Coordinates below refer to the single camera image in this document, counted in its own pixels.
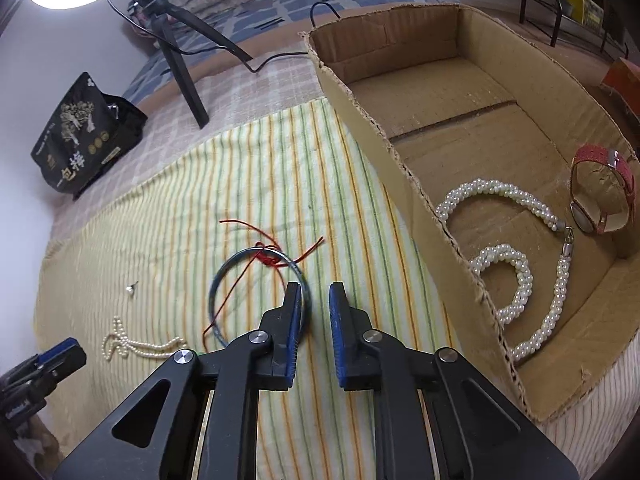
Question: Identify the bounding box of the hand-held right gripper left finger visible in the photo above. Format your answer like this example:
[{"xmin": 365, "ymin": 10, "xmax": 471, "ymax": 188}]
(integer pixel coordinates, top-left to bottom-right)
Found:
[{"xmin": 52, "ymin": 282, "xmax": 303, "ymax": 480}]

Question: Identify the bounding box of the blue bangle with red string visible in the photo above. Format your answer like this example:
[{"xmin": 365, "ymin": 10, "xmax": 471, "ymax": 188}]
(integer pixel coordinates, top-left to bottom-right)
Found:
[{"xmin": 202, "ymin": 218, "xmax": 326, "ymax": 349}]

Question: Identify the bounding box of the striped towel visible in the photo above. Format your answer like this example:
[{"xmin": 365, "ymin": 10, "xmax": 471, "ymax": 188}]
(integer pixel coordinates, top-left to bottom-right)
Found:
[{"xmin": 34, "ymin": 96, "xmax": 640, "ymax": 480}]

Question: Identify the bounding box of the black cable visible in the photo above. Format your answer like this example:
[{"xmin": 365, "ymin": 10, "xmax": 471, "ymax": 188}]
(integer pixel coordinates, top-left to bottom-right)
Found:
[{"xmin": 107, "ymin": 0, "xmax": 346, "ymax": 75}]

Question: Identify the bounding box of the twisted pearl necklace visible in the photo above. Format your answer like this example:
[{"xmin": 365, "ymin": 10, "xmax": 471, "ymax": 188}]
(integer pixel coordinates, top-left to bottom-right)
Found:
[{"xmin": 436, "ymin": 178, "xmax": 575, "ymax": 364}]

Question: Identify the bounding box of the thin pearl necklace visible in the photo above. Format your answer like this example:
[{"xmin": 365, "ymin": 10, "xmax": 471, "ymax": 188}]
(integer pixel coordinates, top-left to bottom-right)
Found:
[{"xmin": 101, "ymin": 316, "xmax": 188, "ymax": 362}]

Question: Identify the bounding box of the red strap wristwatch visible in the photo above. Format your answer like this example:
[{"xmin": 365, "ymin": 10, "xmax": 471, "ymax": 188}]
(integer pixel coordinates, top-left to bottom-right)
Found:
[{"xmin": 568, "ymin": 145, "xmax": 636, "ymax": 235}]

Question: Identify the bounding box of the orange box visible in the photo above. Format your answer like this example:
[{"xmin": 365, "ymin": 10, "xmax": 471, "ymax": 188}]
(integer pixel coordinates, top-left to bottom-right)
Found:
[{"xmin": 600, "ymin": 57, "xmax": 640, "ymax": 126}]

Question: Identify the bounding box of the cardboard box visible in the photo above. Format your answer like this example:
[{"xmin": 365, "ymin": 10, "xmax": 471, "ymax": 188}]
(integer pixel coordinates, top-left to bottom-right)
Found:
[{"xmin": 299, "ymin": 1, "xmax": 640, "ymax": 423}]

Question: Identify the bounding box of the black printed bag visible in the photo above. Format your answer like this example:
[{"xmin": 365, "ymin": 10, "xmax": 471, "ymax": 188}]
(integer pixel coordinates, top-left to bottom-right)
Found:
[{"xmin": 31, "ymin": 72, "xmax": 149, "ymax": 201}]

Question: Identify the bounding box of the black metal rack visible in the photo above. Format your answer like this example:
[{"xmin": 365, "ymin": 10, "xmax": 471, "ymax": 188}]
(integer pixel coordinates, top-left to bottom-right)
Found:
[{"xmin": 519, "ymin": 0, "xmax": 633, "ymax": 58}]

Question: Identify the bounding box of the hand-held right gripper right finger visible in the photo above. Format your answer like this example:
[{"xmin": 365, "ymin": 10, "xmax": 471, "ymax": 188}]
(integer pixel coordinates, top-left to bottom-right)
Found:
[{"xmin": 327, "ymin": 282, "xmax": 572, "ymax": 480}]

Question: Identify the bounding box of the blue patterned blanket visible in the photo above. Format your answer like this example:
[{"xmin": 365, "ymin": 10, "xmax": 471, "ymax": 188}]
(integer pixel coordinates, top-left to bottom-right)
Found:
[{"xmin": 122, "ymin": 0, "xmax": 458, "ymax": 106}]

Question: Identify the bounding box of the black tripod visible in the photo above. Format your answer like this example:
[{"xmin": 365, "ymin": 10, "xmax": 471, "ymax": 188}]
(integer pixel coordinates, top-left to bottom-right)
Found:
[{"xmin": 131, "ymin": 0, "xmax": 254, "ymax": 130}]

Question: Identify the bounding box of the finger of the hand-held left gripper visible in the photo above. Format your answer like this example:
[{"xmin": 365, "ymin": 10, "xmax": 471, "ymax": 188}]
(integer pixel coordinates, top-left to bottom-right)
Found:
[{"xmin": 0, "ymin": 338, "xmax": 87, "ymax": 421}]

